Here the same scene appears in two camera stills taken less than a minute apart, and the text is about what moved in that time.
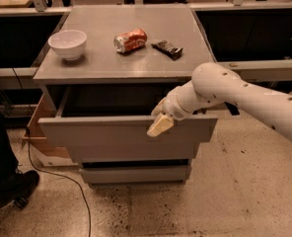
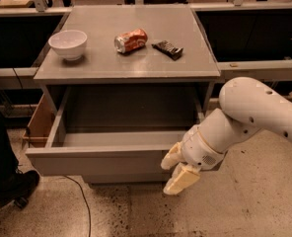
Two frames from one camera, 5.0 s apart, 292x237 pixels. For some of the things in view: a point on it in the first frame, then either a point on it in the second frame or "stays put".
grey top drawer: x=116 y=118 to x=106 y=152
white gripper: x=172 y=109 to x=198 y=151
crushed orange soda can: x=130 y=40 stays put
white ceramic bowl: x=69 y=43 stays put
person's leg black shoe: x=7 y=183 stays put
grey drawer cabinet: x=104 y=69 stays put
